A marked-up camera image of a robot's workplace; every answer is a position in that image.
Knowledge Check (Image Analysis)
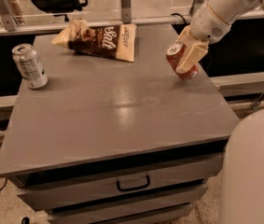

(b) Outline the brown salt chip bag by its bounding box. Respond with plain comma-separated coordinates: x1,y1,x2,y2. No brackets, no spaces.
51,20,137,63

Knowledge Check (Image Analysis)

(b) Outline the silver green soda can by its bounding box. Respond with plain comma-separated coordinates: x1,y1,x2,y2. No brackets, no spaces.
12,44,49,90

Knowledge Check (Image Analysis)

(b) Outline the black drawer handle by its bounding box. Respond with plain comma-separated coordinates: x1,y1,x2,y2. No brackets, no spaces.
116,175,151,192

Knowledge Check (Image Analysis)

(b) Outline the red coke can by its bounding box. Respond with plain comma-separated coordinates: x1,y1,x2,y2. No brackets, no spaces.
166,42,198,80

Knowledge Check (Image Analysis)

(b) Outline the grey drawer cabinet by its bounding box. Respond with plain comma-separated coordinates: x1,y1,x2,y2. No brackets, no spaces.
0,24,238,224

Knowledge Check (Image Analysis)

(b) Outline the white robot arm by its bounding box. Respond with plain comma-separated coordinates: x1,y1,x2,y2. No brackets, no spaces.
175,0,264,224

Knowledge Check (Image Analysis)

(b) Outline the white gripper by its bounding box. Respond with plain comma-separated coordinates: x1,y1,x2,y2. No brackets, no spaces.
175,4,231,74

